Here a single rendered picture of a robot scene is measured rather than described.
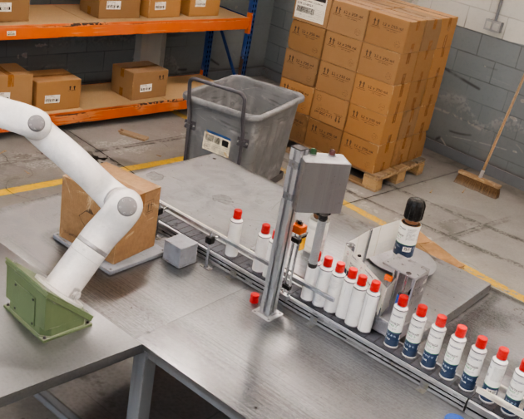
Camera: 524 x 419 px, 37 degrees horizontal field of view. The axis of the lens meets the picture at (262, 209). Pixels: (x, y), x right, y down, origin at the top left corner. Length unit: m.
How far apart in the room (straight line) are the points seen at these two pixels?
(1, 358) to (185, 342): 0.60
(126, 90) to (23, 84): 1.06
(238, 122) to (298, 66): 1.59
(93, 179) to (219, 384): 0.80
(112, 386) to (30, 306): 0.91
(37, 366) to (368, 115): 4.29
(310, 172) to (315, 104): 4.01
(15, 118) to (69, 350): 0.76
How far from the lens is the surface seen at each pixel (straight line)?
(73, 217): 3.14
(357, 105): 6.37
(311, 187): 2.64
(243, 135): 5.18
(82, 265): 2.65
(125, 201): 2.59
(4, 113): 2.64
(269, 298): 2.87
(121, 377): 3.52
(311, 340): 2.84
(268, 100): 5.91
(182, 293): 2.96
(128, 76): 7.02
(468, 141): 7.56
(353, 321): 2.85
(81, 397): 3.40
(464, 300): 3.27
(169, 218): 3.39
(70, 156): 2.64
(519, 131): 7.30
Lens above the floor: 2.39
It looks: 25 degrees down
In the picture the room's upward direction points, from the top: 10 degrees clockwise
